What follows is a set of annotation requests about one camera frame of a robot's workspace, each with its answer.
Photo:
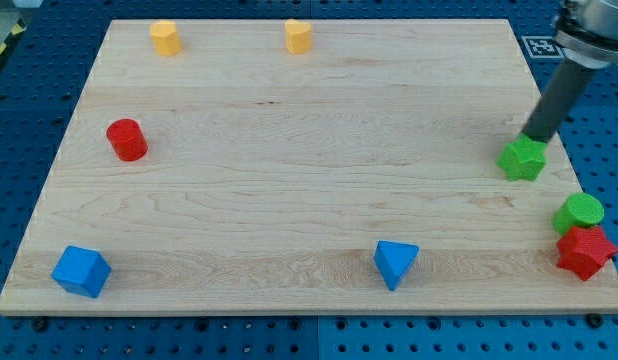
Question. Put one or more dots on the red star block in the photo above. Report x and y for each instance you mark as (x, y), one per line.
(585, 251)

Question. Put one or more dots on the green cylinder block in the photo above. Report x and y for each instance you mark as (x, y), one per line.
(579, 209)

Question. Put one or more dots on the white fiducial marker tag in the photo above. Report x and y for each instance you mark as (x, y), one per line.
(541, 47)

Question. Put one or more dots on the yellow hexagon block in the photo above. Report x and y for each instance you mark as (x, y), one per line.
(165, 37)

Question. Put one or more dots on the yellow heart block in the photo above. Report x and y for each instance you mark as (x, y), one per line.
(298, 36)

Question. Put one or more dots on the green star block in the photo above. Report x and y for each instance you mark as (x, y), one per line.
(523, 159)

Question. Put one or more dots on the wooden board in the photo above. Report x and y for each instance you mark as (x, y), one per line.
(270, 178)

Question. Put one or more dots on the blue cube block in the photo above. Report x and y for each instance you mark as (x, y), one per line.
(81, 271)

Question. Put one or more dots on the blue triangle block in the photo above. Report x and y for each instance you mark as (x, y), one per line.
(394, 260)

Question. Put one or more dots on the red cylinder block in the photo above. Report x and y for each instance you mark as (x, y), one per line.
(127, 140)

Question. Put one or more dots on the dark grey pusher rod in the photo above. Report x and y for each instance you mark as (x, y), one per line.
(563, 91)

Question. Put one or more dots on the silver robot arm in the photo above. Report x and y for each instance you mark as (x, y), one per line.
(587, 32)

